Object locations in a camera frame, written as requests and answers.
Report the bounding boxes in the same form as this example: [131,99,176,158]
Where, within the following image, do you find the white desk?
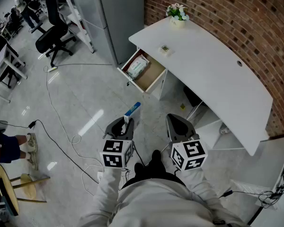
[128,16,274,157]

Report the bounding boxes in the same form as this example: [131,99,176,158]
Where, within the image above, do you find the white wipes packet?
[126,55,150,78]

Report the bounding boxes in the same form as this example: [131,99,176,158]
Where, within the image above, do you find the white cable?
[44,65,105,196]

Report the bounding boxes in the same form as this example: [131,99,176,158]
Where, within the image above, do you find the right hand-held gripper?
[166,113,208,172]

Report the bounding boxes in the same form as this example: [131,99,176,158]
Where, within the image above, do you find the person's right forearm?
[177,166,242,227]

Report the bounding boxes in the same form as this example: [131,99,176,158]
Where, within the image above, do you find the grey refrigerator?
[70,0,145,66]

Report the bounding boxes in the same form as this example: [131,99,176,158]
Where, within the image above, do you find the person's left forearm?
[80,166,124,227]

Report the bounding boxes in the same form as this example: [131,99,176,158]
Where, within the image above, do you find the white side table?
[229,133,284,227]

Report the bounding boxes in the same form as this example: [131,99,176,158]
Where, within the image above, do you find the black office chair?
[35,0,77,68]

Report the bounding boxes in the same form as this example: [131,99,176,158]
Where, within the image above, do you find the white pot of flowers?
[165,3,190,29]

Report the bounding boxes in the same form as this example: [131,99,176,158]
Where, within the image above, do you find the wooden stool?
[0,163,51,217]

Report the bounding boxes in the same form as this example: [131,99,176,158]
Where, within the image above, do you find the person's white hoodie torso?
[79,177,249,227]

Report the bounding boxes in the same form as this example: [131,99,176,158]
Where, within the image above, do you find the blue and white box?
[123,101,142,128]

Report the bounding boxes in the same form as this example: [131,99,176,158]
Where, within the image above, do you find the small clear packet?
[158,44,176,57]

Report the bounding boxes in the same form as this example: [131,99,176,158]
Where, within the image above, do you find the white shelf rack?
[58,0,96,54]

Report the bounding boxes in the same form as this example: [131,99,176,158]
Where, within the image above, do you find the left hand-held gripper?
[99,117,135,169]

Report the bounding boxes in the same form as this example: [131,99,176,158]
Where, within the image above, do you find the person's legs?
[120,149,187,190]

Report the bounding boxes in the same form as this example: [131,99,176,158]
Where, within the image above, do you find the white drawer cabinet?
[134,46,187,101]

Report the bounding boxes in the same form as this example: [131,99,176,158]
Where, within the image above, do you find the black cable bundle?
[218,190,284,210]

